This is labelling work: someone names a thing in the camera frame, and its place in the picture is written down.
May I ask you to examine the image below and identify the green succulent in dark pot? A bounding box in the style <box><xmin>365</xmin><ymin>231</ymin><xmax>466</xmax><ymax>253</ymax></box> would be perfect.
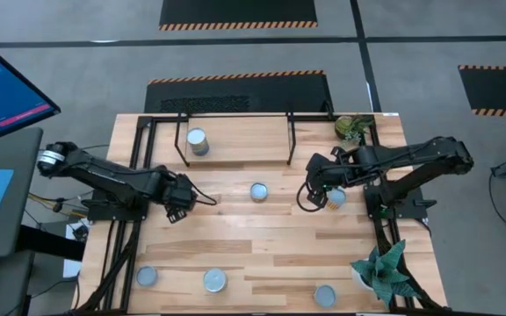
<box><xmin>334</xmin><ymin>113</ymin><xmax>375</xmax><ymax>148</ymax></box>

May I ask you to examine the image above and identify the grey side desk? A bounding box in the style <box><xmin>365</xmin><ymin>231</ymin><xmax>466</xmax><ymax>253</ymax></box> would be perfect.
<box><xmin>0</xmin><ymin>126</ymin><xmax>44</xmax><ymax>264</ymax></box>

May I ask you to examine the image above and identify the black power adapter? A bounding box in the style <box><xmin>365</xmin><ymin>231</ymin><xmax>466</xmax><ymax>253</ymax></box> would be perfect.
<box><xmin>72</xmin><ymin>223</ymin><xmax>90</xmax><ymax>241</ymax></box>

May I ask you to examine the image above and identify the black desk foot bar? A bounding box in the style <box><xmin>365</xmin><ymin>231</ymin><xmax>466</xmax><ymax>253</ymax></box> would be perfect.
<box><xmin>15</xmin><ymin>225</ymin><xmax>86</xmax><ymax>262</ymax></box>

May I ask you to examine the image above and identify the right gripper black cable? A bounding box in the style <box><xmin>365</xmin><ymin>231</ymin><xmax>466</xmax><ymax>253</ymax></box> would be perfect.
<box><xmin>295</xmin><ymin>179</ymin><xmax>324</xmax><ymax>214</ymax></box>

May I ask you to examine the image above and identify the hazard-striped black floor mat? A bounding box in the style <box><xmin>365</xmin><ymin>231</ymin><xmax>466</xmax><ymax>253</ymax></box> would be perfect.
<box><xmin>143</xmin><ymin>69</ymin><xmax>335</xmax><ymax>115</ymax></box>
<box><xmin>457</xmin><ymin>64</ymin><xmax>506</xmax><ymax>119</ymax></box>
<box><xmin>158</xmin><ymin>0</ymin><xmax>319</xmax><ymax>32</ymax></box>

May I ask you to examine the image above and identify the yellow black cable bundle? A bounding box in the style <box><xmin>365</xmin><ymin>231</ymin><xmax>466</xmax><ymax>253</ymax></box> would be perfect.
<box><xmin>27</xmin><ymin>190</ymin><xmax>90</xmax><ymax>219</ymax></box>

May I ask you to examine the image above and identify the Carrots label tin can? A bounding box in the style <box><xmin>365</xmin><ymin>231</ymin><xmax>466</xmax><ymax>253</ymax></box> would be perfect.
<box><xmin>202</xmin><ymin>267</ymin><xmax>228</xmax><ymax>293</ymax></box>

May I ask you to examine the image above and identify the orange-striped tin can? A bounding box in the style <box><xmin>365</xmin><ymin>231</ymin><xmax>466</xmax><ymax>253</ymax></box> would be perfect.
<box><xmin>326</xmin><ymin>187</ymin><xmax>348</xmax><ymax>211</ymax></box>

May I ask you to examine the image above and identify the teal leafy plant white pot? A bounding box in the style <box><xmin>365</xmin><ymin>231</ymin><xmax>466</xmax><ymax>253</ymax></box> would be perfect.
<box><xmin>350</xmin><ymin>239</ymin><xmax>422</xmax><ymax>309</ymax></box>

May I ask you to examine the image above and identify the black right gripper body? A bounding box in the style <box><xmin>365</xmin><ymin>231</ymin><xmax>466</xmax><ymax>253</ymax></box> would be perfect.
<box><xmin>304</xmin><ymin>148</ymin><xmax>362</xmax><ymax>194</ymax></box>

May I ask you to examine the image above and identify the wooden shelf black frame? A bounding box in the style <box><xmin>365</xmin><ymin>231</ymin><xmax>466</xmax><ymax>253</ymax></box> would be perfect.
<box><xmin>173</xmin><ymin>110</ymin><xmax>298</xmax><ymax>169</ymax></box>

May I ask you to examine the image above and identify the silver-lid tin can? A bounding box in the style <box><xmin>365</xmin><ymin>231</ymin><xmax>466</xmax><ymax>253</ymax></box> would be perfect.
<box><xmin>313</xmin><ymin>284</ymin><xmax>337</xmax><ymax>309</ymax></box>

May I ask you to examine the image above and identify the Peaches label tin can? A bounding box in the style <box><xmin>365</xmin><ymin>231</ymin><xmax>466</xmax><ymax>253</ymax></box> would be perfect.
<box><xmin>185</xmin><ymin>126</ymin><xmax>211</xmax><ymax>157</ymax></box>

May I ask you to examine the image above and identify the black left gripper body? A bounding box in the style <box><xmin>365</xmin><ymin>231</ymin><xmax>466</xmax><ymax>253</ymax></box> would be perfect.
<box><xmin>161</xmin><ymin>172</ymin><xmax>199</xmax><ymax>212</ymax></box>

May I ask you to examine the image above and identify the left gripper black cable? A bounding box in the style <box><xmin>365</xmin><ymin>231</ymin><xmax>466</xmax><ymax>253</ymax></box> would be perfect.
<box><xmin>189</xmin><ymin>182</ymin><xmax>218</xmax><ymax>207</ymax></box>

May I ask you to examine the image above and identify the white flat object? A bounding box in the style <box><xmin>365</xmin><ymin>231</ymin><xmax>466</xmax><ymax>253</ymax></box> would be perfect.
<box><xmin>62</xmin><ymin>258</ymin><xmax>82</xmax><ymax>279</ymax></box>

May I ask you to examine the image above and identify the silver can centre table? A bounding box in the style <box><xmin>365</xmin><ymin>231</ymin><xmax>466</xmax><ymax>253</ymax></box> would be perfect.
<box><xmin>249</xmin><ymin>182</ymin><xmax>269</xmax><ymax>204</ymax></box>

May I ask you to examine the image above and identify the silver can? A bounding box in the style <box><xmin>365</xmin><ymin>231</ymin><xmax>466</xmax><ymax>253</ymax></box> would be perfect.
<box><xmin>136</xmin><ymin>265</ymin><xmax>159</xmax><ymax>288</ymax></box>

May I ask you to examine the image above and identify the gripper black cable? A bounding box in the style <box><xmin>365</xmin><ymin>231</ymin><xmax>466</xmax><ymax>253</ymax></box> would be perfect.
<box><xmin>189</xmin><ymin>182</ymin><xmax>218</xmax><ymax>207</ymax></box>
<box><xmin>295</xmin><ymin>179</ymin><xmax>324</xmax><ymax>214</ymax></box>

